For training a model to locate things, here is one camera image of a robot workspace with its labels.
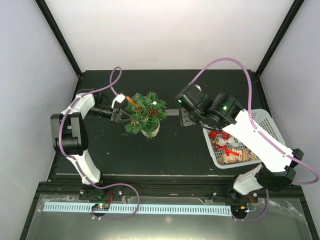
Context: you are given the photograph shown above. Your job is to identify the white bulb string lights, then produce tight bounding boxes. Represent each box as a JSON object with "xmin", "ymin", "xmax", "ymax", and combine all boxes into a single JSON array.
[{"xmin": 134, "ymin": 100, "xmax": 180, "ymax": 126}]

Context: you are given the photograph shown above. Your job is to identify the white slotted cable duct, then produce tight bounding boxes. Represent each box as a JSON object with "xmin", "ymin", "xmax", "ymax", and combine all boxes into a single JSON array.
[{"xmin": 42, "ymin": 202, "xmax": 232, "ymax": 217}]

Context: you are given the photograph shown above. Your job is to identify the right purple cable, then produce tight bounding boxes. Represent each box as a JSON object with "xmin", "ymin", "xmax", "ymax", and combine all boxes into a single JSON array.
[{"xmin": 189, "ymin": 57, "xmax": 320, "ymax": 186}]

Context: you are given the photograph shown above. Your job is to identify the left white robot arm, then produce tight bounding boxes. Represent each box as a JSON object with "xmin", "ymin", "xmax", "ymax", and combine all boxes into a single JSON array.
[{"xmin": 50, "ymin": 88, "xmax": 130, "ymax": 200}]

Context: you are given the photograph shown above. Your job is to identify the gold glitter berry sprig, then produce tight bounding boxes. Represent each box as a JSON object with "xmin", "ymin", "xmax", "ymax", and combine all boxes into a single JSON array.
[{"xmin": 131, "ymin": 120, "xmax": 141, "ymax": 126}]

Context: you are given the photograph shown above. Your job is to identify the white perforated plastic basket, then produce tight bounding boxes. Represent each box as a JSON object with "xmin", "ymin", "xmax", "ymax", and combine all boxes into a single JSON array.
[{"xmin": 202, "ymin": 109, "xmax": 286, "ymax": 169}]

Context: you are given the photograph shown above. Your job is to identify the small circuit board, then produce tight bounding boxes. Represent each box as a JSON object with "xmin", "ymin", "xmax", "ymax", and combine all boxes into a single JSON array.
[
  {"xmin": 91, "ymin": 203, "xmax": 110, "ymax": 211},
  {"xmin": 231, "ymin": 205, "xmax": 257, "ymax": 214}
]

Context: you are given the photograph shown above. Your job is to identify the orange ribbon bow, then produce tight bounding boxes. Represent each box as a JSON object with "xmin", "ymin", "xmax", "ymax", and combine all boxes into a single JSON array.
[{"xmin": 125, "ymin": 96, "xmax": 142, "ymax": 112}]

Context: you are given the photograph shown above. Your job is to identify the left black frame post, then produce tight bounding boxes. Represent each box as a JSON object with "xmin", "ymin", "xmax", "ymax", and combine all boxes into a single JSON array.
[{"xmin": 35, "ymin": 0, "xmax": 83, "ymax": 77}]

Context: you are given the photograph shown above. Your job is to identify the brown pinecone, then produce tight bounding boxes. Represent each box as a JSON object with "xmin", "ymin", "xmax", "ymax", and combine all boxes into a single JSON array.
[{"xmin": 148, "ymin": 108, "xmax": 159, "ymax": 118}]

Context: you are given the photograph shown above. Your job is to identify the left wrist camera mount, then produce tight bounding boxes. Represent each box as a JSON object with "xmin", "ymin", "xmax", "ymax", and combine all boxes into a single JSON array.
[{"xmin": 111, "ymin": 93, "xmax": 126, "ymax": 109}]

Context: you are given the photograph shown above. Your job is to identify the small green christmas tree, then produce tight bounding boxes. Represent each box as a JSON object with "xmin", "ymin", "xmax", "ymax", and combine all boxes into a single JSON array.
[{"xmin": 125, "ymin": 91, "xmax": 167, "ymax": 139}]

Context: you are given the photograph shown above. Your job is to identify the left small circuit board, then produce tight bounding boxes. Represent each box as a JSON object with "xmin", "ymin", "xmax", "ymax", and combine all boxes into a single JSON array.
[{"xmin": 91, "ymin": 203, "xmax": 110, "ymax": 211}]

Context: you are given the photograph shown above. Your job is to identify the right black frame post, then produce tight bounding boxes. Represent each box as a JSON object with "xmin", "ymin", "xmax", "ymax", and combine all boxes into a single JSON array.
[{"xmin": 255, "ymin": 0, "xmax": 305, "ymax": 77}]

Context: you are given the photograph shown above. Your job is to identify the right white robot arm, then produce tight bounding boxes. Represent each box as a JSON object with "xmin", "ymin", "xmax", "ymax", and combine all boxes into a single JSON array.
[{"xmin": 175, "ymin": 84, "xmax": 303, "ymax": 202}]

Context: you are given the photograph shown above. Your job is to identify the right small circuit board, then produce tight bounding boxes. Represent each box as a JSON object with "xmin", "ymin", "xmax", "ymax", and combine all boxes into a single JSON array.
[{"xmin": 231, "ymin": 205, "xmax": 257, "ymax": 214}]

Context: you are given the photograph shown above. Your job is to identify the black frame post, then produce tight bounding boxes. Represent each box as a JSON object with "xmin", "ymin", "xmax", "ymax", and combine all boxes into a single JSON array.
[
  {"xmin": 255, "ymin": 0, "xmax": 305, "ymax": 77},
  {"xmin": 35, "ymin": 0, "xmax": 83, "ymax": 77}
]

